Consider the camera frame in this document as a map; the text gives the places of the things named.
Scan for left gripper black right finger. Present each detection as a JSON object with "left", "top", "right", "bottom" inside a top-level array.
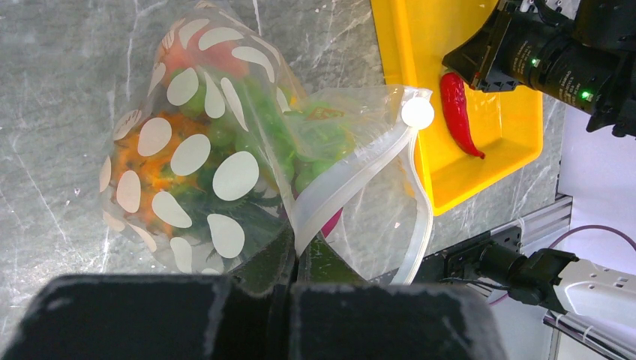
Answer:
[{"left": 288, "top": 250, "right": 507, "bottom": 359}]

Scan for red toy chili pepper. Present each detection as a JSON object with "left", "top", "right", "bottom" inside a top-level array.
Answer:
[{"left": 439, "top": 72, "right": 485, "bottom": 159}]

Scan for yellow plastic tray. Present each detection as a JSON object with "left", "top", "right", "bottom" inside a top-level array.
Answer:
[{"left": 371, "top": 1, "right": 543, "bottom": 215}]

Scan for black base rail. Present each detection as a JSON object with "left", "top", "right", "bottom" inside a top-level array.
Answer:
[{"left": 412, "top": 226, "right": 522, "bottom": 296}]

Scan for clear zip top bag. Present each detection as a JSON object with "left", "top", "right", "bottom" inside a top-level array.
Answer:
[{"left": 99, "top": 1, "right": 434, "bottom": 292}]

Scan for green toy grapes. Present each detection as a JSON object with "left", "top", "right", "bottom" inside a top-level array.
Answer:
[{"left": 178, "top": 74, "right": 356, "bottom": 195}]

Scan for purple toy sweet potato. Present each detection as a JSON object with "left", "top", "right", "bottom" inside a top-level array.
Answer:
[{"left": 321, "top": 208, "right": 343, "bottom": 238}]

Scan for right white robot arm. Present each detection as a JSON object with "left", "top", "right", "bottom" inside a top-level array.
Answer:
[{"left": 440, "top": 1, "right": 635, "bottom": 326}]

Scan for toy peach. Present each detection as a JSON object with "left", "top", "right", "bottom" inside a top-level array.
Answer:
[{"left": 154, "top": 30, "right": 249, "bottom": 79}]

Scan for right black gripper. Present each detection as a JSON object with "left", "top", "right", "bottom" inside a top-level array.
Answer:
[{"left": 442, "top": 1, "right": 635, "bottom": 137}]

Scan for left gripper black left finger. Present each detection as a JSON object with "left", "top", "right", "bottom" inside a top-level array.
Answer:
[{"left": 3, "top": 226, "right": 296, "bottom": 359}]

